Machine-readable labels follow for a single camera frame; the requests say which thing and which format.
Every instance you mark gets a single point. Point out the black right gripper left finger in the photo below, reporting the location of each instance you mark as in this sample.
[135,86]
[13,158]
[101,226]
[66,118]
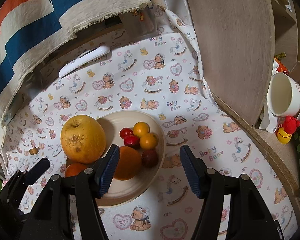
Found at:
[50,218]

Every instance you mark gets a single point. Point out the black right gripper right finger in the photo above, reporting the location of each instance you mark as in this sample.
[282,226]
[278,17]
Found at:
[249,216]

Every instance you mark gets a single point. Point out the large orange tangerine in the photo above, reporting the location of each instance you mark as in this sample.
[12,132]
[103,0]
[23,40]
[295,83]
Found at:
[129,164]

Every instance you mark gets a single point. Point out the dark red cherry tomato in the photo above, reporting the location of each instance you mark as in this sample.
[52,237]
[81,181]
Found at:
[132,141]

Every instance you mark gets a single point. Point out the dark red small plum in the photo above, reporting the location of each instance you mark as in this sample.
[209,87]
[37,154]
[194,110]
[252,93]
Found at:
[149,158]

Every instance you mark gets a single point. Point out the small orange kumquat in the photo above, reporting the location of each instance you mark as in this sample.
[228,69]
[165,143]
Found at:
[148,141]

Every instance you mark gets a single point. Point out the yellow cherry tomato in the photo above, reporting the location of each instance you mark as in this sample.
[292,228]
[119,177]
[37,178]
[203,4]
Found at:
[140,129]

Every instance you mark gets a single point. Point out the cream round plate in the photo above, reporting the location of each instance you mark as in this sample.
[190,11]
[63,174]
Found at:
[124,191]

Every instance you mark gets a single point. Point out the large yellow pomelo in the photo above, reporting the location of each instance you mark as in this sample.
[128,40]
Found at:
[83,139]

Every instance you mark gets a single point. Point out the red yellow toy figure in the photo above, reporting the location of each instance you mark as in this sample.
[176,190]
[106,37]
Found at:
[287,129]

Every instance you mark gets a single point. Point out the white ceramic mug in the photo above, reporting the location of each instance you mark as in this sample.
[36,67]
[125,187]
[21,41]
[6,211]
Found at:
[283,96]

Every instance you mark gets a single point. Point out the baby bear print cloth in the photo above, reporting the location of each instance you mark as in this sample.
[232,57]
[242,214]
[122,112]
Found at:
[162,77]

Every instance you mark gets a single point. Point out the wooden round board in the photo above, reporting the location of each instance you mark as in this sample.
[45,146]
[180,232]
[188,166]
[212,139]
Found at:
[237,45]

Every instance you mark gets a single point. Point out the striped Paris canvas cloth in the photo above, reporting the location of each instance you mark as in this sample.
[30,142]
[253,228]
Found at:
[30,30]

